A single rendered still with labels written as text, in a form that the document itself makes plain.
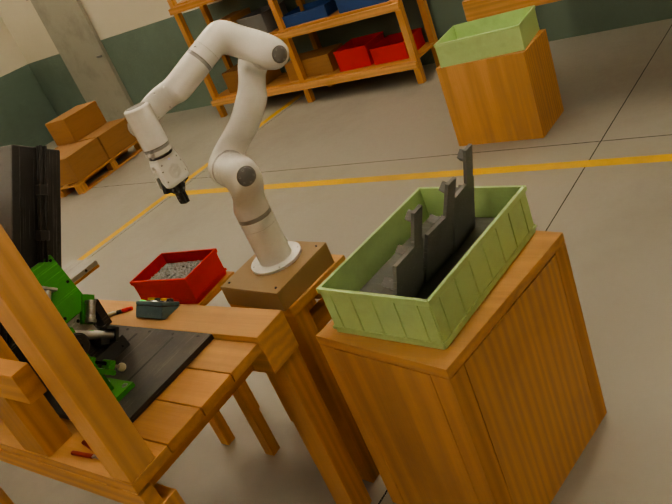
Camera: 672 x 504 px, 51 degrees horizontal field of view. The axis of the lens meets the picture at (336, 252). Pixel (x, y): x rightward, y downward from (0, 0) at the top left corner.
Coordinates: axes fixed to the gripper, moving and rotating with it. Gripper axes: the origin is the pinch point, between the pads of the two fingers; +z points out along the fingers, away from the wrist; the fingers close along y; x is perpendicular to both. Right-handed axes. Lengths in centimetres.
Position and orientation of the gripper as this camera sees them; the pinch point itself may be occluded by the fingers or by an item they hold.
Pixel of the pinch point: (182, 197)
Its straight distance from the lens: 228.7
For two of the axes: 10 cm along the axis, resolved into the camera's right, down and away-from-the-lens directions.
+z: 3.5, 8.3, 4.4
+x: -7.9, 0.1, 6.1
